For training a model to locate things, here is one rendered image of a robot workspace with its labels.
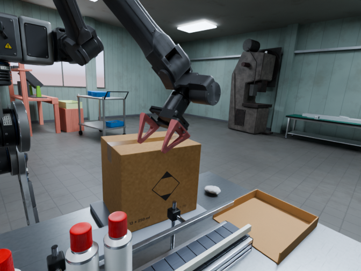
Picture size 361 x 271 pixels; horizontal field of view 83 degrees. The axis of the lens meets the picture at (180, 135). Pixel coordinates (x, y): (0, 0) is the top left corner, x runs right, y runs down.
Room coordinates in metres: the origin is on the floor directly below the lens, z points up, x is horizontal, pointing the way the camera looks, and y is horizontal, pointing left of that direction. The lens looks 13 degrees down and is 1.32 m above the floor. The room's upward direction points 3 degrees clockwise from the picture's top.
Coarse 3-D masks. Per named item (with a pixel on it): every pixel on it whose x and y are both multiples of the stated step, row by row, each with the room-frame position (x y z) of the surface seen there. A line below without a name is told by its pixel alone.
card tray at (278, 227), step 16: (256, 192) 0.89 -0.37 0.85; (240, 208) 0.78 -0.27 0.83; (256, 208) 0.78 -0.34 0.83; (272, 208) 0.79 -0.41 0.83; (288, 208) 0.77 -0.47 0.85; (240, 224) 0.67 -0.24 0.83; (256, 224) 0.68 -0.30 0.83; (272, 224) 0.68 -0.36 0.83; (288, 224) 0.69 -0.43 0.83; (304, 224) 0.69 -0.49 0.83; (256, 240) 0.59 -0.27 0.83; (272, 240) 0.60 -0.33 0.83; (288, 240) 0.60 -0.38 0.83; (272, 256) 0.53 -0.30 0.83
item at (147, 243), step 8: (216, 208) 0.57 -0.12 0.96; (224, 208) 0.58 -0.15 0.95; (200, 216) 0.52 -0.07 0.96; (208, 216) 0.54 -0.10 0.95; (184, 224) 0.48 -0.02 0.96; (192, 224) 0.50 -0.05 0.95; (168, 232) 0.45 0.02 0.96; (176, 232) 0.46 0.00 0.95; (144, 240) 0.41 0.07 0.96; (152, 240) 0.42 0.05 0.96; (160, 240) 0.43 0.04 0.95; (136, 248) 0.39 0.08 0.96; (144, 248) 0.40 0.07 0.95
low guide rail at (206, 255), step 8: (248, 224) 0.56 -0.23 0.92; (240, 232) 0.52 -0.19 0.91; (248, 232) 0.55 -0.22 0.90; (224, 240) 0.49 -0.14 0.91; (232, 240) 0.50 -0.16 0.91; (216, 248) 0.46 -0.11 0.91; (224, 248) 0.48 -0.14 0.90; (200, 256) 0.43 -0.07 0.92; (208, 256) 0.44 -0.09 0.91; (192, 264) 0.40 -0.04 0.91; (200, 264) 0.42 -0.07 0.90
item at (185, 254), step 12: (216, 228) 0.58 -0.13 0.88; (228, 228) 0.58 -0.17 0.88; (204, 240) 0.52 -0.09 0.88; (216, 240) 0.53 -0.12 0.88; (240, 240) 0.53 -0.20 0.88; (180, 252) 0.47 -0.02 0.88; (192, 252) 0.48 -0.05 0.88; (156, 264) 0.43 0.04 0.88; (168, 264) 0.43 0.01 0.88; (180, 264) 0.43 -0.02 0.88; (204, 264) 0.44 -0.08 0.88
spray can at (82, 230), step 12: (72, 228) 0.29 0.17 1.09; (84, 228) 0.29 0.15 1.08; (72, 240) 0.28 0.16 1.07; (84, 240) 0.28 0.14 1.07; (72, 252) 0.28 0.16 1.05; (84, 252) 0.28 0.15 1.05; (96, 252) 0.29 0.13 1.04; (72, 264) 0.27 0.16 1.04; (84, 264) 0.27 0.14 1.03; (96, 264) 0.29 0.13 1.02
